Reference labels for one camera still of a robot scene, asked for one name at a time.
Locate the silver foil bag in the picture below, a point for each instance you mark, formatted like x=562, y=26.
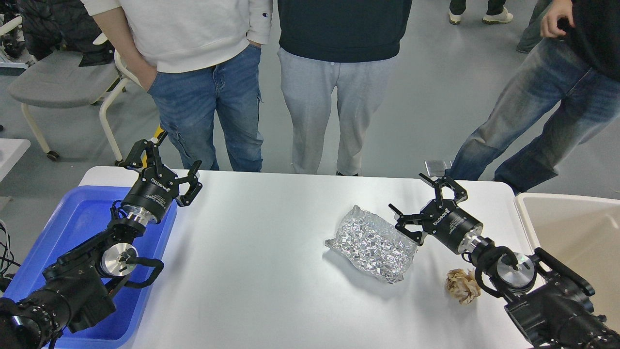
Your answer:
x=373, y=245

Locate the person in white sweatshirt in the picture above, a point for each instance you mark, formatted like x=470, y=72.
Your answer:
x=197, y=59

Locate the small metal floor plate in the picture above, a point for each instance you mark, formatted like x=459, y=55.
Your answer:
x=437, y=168

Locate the grey chair with white frame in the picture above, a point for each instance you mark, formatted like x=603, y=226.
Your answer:
x=59, y=82

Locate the beige plastic bin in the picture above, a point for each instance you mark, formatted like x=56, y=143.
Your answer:
x=584, y=234

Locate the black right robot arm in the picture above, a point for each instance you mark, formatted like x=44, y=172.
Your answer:
x=547, y=301

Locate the crumpled brown paper ball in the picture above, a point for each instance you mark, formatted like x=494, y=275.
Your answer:
x=462, y=285

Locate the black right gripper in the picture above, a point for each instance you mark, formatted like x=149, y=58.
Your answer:
x=449, y=224

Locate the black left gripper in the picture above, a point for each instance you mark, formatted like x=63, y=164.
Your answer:
x=153, y=190

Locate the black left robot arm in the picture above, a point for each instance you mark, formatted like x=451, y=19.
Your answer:
x=80, y=286

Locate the person in grey sweatpants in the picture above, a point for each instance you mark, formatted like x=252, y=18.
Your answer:
x=347, y=47

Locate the black jacket on chair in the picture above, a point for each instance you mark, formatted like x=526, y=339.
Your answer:
x=50, y=24

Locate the white side table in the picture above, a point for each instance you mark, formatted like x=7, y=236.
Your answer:
x=11, y=151

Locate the person in dark jeans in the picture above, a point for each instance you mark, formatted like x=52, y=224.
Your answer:
x=575, y=69

